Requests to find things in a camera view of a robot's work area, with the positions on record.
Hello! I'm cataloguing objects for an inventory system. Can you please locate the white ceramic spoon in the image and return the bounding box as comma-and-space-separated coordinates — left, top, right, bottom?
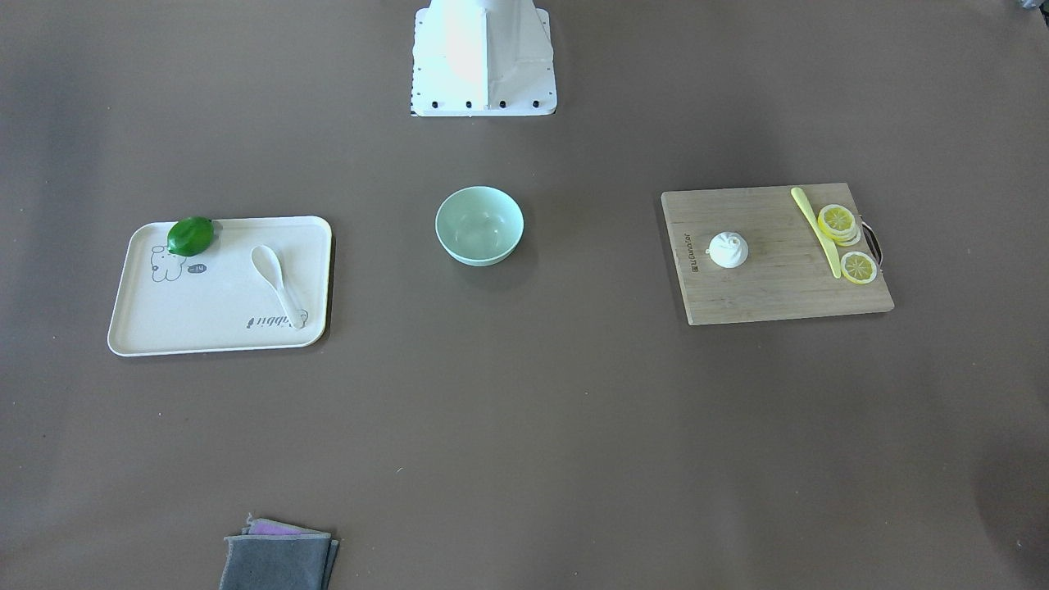
250, 245, 305, 331

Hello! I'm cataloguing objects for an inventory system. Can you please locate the cream rectangular tray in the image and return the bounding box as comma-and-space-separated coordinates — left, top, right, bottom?
107, 216, 333, 357

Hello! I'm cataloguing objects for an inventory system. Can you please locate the bamboo cutting board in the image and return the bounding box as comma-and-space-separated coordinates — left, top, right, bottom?
661, 184, 894, 325

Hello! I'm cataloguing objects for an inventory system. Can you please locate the grey folded cloth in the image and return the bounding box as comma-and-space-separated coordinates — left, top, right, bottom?
220, 533, 340, 589

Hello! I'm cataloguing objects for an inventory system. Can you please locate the metal cutting board handle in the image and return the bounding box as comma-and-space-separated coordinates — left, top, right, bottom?
861, 218, 883, 269

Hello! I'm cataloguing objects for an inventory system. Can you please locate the lemon slice of stack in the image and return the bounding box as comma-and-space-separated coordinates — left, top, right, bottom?
817, 204, 857, 240
834, 225, 861, 247

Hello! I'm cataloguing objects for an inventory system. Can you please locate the top lemon slice of stack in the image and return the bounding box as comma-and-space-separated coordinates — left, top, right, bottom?
817, 204, 857, 240

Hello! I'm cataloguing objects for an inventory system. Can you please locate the lemon slice near knife tip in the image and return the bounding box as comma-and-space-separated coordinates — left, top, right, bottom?
840, 251, 879, 285

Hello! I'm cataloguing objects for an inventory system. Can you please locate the yellow plastic knife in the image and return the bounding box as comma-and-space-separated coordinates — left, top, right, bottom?
790, 186, 842, 279

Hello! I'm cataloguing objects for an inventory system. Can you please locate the green lime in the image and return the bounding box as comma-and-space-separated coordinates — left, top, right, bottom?
167, 216, 215, 257

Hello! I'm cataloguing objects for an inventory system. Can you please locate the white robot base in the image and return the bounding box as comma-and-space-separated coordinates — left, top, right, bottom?
410, 1, 558, 117

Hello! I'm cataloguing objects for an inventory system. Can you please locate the light green bowl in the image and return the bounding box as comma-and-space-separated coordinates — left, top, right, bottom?
434, 186, 525, 266

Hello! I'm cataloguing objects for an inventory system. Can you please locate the lower lemon slice of stack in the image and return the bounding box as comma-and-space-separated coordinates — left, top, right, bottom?
834, 225, 861, 247

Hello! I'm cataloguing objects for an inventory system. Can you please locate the purple cloth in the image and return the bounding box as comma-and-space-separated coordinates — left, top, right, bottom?
241, 517, 331, 538

